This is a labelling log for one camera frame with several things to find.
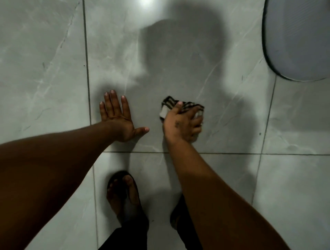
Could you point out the person's left hand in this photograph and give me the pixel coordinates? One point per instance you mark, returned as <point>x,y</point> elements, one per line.
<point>121,125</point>

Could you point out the black and white striped cloth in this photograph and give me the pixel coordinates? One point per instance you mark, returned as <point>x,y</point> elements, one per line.
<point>169,104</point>

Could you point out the person's left middle finger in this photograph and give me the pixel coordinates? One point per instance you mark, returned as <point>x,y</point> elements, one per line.
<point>115,102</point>

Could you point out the black right sandal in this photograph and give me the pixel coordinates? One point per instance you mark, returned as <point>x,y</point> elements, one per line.
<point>176,219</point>

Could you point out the person's black trouser leg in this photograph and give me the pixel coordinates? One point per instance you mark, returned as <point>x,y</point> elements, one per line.
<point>189,237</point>
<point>129,237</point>

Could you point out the person's left foot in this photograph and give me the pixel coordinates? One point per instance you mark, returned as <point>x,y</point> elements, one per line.
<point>122,195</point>

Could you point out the person's right hand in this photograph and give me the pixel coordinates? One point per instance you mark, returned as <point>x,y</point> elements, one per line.
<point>180,125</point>

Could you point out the person's left forearm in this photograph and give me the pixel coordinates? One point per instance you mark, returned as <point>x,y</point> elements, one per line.
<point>51,175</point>

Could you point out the person's right forearm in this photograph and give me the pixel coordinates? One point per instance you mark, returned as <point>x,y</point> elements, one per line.
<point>221,201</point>

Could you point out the person's black left trouser leg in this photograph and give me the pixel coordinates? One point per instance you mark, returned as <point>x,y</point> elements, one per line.
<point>129,237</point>

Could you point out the person's right thumb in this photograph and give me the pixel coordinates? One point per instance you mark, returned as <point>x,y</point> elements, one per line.
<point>175,108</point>

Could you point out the black sandal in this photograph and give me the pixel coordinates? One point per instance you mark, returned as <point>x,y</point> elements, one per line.
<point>176,219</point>
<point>134,213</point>

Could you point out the person's black right trouser leg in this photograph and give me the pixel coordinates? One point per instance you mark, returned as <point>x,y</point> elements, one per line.
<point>189,237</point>

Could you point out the grey oval mat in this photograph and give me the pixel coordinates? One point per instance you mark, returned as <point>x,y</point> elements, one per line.
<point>299,38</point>

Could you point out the black left sandal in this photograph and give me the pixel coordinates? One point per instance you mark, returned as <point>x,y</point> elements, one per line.
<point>134,213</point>

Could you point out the person's left little finger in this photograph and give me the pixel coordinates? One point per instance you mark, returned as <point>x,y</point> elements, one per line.
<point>102,111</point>

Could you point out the person's left thumb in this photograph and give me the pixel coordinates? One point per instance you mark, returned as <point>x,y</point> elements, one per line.
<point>141,130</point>

